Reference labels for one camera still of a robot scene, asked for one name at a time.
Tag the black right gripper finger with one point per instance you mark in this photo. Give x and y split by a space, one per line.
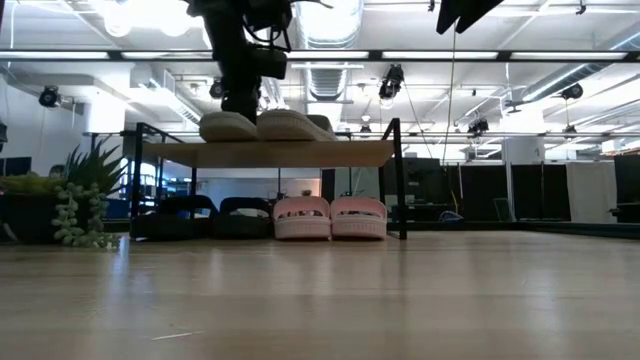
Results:
450 10
480 10

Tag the black monitor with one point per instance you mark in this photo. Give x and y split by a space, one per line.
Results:
627 185

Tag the green spiky plant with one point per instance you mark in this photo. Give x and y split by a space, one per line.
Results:
97 170

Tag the grey slide sandal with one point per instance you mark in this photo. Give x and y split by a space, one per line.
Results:
225 129
290 127

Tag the blue white bag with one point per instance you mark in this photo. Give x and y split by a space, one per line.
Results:
450 217

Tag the pink slide sandal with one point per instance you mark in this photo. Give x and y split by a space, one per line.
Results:
358 222
301 222

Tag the green bead succulent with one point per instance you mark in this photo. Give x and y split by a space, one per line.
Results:
70 215

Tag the black aluminium rig frame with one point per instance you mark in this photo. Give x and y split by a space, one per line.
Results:
550 230

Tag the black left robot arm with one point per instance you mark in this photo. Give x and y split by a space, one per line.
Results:
225 15

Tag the black slide sandal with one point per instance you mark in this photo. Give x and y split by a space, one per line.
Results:
242 222
170 222

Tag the black room partition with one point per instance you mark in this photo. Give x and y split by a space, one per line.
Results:
530 190

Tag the black ceiling spotlight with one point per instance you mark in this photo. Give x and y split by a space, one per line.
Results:
216 89
50 97
478 126
392 80
572 91

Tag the black planter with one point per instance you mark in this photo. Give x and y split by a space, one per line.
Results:
27 217

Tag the wooden shelf with black frame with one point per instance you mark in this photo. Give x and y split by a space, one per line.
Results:
270 154

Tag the silver ventilation duct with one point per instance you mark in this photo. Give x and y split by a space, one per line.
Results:
327 30

